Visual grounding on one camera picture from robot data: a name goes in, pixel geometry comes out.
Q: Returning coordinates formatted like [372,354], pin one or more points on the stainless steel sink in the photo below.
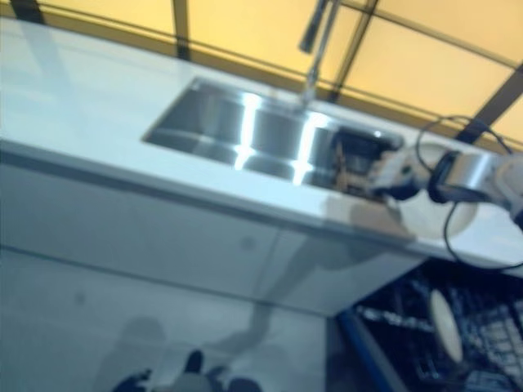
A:
[224,126]

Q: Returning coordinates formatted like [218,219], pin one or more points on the black dish drying rack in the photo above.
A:
[355,163]

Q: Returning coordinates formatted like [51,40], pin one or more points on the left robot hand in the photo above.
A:
[132,381]

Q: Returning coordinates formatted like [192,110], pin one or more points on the yellow window with dark frame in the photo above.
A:
[408,53]

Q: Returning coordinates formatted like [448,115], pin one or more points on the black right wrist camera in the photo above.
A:
[445,175]

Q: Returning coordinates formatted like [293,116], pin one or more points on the chrome kitchen faucet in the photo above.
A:
[314,61]

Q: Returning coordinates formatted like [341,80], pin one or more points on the white glossy cabinet door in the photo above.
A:
[122,228]
[347,277]

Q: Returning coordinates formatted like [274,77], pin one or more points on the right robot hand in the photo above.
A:
[402,177]

